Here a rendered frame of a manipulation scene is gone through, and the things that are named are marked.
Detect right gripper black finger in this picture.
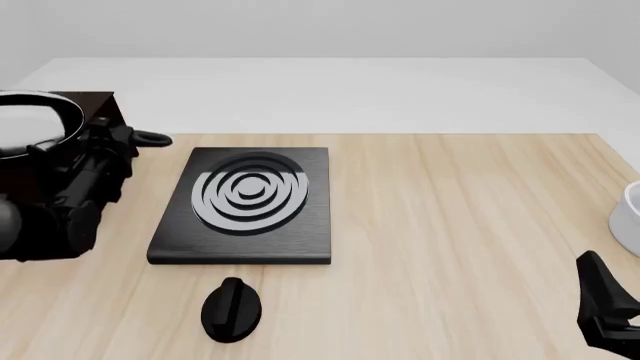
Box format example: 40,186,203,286
575,249,638,319

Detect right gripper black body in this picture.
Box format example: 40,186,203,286
576,299,640,360

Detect silver frying pan black handle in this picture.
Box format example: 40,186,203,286
0,89,174,162

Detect flat black stove plate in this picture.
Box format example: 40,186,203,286
146,146,334,267

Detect round black stove knob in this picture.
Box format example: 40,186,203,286
200,276,264,345

